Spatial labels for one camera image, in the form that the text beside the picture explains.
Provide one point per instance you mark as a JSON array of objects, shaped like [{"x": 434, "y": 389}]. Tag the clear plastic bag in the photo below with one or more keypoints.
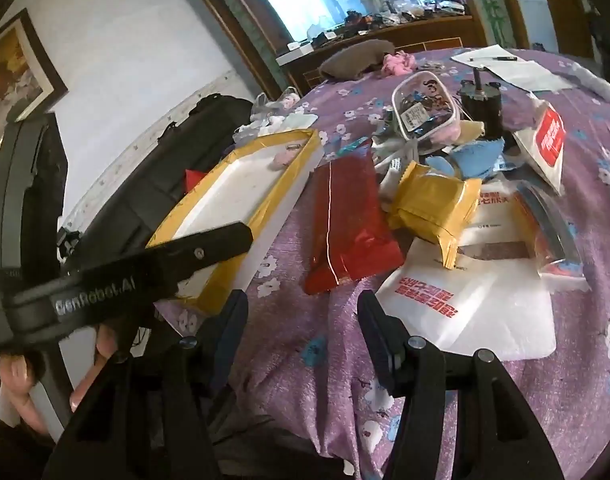
[{"x": 555, "y": 240}]

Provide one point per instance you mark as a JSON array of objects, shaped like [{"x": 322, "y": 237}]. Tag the framed wall picture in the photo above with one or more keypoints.
[{"x": 15, "y": 80}]

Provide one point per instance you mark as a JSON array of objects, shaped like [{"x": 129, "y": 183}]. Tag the blue cloth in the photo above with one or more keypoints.
[{"x": 470, "y": 157}]

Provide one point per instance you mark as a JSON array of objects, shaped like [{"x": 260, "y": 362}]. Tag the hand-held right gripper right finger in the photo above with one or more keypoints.
[{"x": 377, "y": 340}]

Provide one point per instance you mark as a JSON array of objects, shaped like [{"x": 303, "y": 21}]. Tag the black bag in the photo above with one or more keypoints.
[{"x": 175, "y": 160}]

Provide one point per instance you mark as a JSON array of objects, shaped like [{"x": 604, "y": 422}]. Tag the red cloth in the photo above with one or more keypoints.
[{"x": 195, "y": 179}]

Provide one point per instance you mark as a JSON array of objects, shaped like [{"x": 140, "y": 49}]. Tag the yellow foil packet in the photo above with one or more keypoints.
[{"x": 430, "y": 205}]

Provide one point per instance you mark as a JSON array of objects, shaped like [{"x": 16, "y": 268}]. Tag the pale green folded cloth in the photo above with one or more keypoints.
[{"x": 299, "y": 120}]

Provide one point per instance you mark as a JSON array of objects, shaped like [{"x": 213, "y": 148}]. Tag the white paper sheet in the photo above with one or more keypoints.
[
  {"x": 480, "y": 55},
  {"x": 530, "y": 76}
]

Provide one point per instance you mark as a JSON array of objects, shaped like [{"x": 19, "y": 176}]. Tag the red foil packet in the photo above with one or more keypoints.
[{"x": 345, "y": 220}]

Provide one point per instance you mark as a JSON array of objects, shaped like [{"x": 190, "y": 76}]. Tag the white bag with red label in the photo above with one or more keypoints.
[{"x": 545, "y": 135}]

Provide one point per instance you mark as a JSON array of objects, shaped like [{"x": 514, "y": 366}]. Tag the purple floral tablecloth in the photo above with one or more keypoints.
[{"x": 305, "y": 380}]

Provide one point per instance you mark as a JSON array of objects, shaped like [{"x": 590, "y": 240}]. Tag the grey cushion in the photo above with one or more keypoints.
[{"x": 355, "y": 57}]

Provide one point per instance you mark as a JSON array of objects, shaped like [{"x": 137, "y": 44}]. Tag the pink cloth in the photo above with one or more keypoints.
[{"x": 397, "y": 64}]

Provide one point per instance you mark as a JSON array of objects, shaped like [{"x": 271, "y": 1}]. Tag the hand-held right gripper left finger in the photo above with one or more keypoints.
[{"x": 232, "y": 325}]

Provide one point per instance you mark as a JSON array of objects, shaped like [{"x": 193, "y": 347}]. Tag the black cylindrical motor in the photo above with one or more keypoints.
[{"x": 480, "y": 105}]

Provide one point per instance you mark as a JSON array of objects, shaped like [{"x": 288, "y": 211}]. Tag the wooden mirror cabinet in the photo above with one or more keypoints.
[{"x": 235, "y": 25}]

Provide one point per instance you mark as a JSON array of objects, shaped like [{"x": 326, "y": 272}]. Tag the large white red-print bag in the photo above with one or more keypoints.
[{"x": 485, "y": 320}]

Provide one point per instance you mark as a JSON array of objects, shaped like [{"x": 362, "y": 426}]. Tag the person's left hand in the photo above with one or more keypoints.
[{"x": 15, "y": 377}]

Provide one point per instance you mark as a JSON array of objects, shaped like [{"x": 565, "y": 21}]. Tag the white booklet with orange print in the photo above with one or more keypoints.
[{"x": 490, "y": 220}]

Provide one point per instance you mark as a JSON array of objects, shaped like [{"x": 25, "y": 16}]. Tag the yellow storage box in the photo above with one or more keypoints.
[{"x": 225, "y": 195}]

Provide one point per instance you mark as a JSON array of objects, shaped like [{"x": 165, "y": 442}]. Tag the white box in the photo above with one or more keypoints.
[{"x": 295, "y": 53}]

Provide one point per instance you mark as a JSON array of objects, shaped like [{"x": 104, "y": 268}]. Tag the row of small shelf items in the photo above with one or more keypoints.
[{"x": 385, "y": 15}]

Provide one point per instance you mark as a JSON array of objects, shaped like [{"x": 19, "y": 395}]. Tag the crumpled white plastic bags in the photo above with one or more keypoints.
[{"x": 257, "y": 115}]

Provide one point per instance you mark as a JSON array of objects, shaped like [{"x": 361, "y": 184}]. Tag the black pen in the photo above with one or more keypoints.
[{"x": 502, "y": 58}]

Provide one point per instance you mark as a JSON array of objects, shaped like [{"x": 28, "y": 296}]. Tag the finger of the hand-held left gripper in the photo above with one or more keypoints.
[{"x": 205, "y": 250}]

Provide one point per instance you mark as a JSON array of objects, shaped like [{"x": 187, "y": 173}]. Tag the small wicker basket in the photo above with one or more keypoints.
[{"x": 425, "y": 105}]

